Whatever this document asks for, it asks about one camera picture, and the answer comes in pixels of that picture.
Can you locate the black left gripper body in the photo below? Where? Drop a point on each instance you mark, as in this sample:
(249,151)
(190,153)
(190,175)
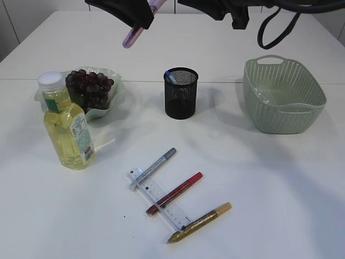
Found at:
(131,12)

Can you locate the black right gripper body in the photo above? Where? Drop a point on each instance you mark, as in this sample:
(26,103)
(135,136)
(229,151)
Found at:
(217,9)

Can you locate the pink scissors with purple sheath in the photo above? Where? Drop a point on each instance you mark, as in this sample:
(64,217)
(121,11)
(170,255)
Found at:
(136,31)

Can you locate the blue scissors with sheath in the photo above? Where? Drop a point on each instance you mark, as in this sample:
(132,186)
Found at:
(170,77)

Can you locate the purple grape bunch with leaves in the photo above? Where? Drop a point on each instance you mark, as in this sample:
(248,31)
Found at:
(90,90)

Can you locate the clear plastic sheet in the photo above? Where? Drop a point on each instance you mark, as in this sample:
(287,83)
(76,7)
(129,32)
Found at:
(264,95)

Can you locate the yellow tea bottle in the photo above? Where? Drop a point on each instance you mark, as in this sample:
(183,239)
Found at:
(65,123)

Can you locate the transparent plastic ruler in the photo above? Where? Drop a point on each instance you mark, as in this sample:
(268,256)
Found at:
(172,213)

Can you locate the red glitter pen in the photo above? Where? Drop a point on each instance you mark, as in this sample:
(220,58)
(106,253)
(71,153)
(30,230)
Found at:
(174,194)

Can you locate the gold glitter pen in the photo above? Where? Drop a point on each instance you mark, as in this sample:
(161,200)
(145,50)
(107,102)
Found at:
(199,223)

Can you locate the green wavy glass plate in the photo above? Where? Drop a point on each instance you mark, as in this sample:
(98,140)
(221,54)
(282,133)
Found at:
(114,94)

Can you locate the black mesh pen holder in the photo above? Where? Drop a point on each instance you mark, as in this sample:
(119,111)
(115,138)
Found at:
(180,99)

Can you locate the green woven plastic basket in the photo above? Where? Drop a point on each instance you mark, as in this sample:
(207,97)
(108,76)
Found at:
(297,98)

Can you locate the silver glitter pen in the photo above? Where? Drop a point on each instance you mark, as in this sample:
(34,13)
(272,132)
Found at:
(152,169)

